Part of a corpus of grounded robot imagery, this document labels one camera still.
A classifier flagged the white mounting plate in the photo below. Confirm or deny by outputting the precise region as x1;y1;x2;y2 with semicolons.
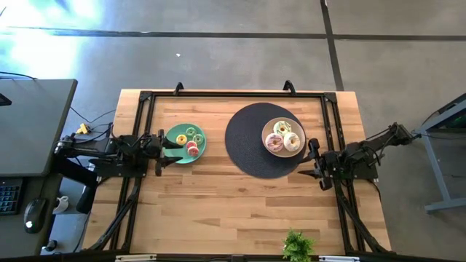
115;254;157;262
319;255;361;262

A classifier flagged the large white yellow donut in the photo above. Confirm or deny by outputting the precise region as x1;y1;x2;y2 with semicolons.
283;132;301;153

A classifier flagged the large green drizzled donut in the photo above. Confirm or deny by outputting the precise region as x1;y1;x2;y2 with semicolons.
272;120;292;137

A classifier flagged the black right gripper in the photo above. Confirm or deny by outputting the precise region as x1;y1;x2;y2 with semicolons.
296;138;341;192

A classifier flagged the round dark woven placemat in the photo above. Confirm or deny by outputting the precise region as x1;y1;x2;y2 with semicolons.
224;102;307;180

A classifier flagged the black computer mouse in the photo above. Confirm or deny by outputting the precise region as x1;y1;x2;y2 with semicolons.
23;197;47;234

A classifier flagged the black cable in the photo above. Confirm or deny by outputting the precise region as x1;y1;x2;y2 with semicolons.
0;71;38;81
68;106;117;124

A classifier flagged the large pink frosted donut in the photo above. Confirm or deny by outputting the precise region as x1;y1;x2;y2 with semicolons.
264;132;285;153

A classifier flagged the black keyboard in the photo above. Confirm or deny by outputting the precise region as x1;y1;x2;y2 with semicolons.
0;177;23;216

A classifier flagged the grey-legged side table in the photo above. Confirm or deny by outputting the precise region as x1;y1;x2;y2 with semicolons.
411;92;466;215

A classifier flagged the green round plate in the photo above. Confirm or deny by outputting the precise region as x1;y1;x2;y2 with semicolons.
163;123;208;165

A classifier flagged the grey desk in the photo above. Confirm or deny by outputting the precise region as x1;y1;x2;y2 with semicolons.
0;79;79;178

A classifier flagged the small green artificial plant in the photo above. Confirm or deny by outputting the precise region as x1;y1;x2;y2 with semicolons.
282;229;316;262

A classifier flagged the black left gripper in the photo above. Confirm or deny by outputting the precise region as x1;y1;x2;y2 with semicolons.
144;129;184;178

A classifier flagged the beige round plate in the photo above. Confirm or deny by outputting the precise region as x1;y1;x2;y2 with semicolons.
261;116;307;159

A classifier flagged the black lit computer tower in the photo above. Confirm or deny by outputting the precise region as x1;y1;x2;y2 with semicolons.
435;98;466;130

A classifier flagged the black aluminium table frame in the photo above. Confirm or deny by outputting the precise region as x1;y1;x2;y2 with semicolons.
87;89;392;255

